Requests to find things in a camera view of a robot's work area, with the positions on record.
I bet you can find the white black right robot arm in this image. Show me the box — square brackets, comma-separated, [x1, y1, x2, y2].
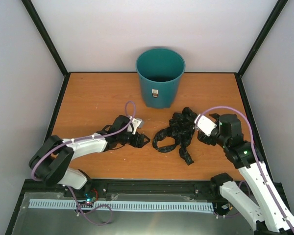
[195, 114, 294, 235]

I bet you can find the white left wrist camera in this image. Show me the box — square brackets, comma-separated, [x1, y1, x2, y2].
[127, 116, 144, 135]

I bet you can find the light blue slotted cable duct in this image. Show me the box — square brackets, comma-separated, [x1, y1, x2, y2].
[28, 199, 214, 214]

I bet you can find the small green-lit circuit board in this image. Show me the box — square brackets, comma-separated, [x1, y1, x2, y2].
[85, 192, 98, 204]

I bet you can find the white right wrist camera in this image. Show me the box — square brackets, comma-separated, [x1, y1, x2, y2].
[195, 114, 217, 137]

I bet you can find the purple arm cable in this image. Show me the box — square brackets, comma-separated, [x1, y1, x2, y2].
[30, 100, 137, 182]
[195, 105, 294, 235]

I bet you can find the black left rear frame post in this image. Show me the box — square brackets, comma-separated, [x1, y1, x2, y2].
[21, 0, 69, 76]

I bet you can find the black frame post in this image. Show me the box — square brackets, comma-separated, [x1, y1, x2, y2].
[237, 0, 288, 78]
[21, 0, 69, 76]

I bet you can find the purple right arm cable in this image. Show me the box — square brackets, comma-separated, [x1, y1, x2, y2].
[195, 105, 294, 235]

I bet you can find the metal base plate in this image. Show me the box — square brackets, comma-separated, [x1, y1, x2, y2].
[7, 193, 253, 235]

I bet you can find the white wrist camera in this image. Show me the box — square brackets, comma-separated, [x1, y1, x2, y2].
[195, 114, 217, 137]
[127, 116, 144, 135]

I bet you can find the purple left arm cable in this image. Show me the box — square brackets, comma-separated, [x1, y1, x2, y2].
[30, 100, 137, 182]

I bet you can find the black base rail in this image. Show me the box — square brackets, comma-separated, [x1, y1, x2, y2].
[21, 179, 224, 202]

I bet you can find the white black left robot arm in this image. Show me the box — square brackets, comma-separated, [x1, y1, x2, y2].
[28, 115, 150, 197]

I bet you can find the black plastic trash bag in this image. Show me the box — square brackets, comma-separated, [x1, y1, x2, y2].
[152, 107, 197, 165]

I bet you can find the black right rear frame post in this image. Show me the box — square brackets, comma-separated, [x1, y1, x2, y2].
[237, 0, 288, 78]

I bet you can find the teal plastic trash bin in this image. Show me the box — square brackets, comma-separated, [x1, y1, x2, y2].
[136, 47, 186, 109]

